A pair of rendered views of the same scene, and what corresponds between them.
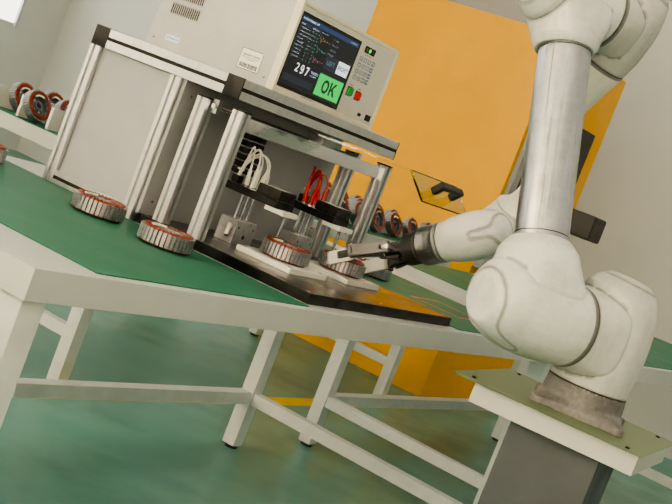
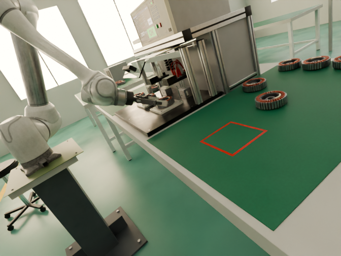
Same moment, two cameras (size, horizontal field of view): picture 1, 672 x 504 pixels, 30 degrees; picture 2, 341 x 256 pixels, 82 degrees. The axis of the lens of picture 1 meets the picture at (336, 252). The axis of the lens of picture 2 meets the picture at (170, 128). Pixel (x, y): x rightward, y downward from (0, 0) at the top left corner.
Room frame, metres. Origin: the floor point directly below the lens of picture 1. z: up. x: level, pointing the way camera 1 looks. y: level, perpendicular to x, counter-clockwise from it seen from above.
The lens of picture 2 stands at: (3.55, -0.90, 1.11)
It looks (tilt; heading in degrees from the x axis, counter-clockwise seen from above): 24 degrees down; 127
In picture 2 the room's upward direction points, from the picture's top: 21 degrees counter-clockwise
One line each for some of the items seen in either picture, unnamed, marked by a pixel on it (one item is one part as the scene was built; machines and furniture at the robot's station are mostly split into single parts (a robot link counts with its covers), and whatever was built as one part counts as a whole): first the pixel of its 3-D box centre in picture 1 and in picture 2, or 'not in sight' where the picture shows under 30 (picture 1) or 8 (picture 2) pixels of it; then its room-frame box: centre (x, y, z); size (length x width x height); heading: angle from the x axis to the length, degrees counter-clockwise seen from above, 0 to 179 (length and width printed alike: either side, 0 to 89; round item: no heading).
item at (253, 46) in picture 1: (275, 47); (177, 13); (2.99, 0.31, 1.22); 0.44 x 0.39 x 0.20; 149
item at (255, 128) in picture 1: (316, 150); (156, 58); (2.86, 0.12, 1.03); 0.62 x 0.01 x 0.03; 149
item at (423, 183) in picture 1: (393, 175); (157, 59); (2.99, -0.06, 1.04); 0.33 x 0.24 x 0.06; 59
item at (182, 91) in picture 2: (294, 243); (184, 92); (2.99, 0.10, 0.80); 0.08 x 0.05 x 0.06; 149
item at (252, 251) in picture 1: (281, 262); (149, 101); (2.71, 0.10, 0.78); 0.15 x 0.15 x 0.01; 59
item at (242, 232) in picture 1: (235, 230); (166, 90); (2.78, 0.23, 0.80); 0.08 x 0.05 x 0.06; 149
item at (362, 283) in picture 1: (338, 273); (166, 105); (2.92, -0.02, 0.78); 0.15 x 0.15 x 0.01; 59
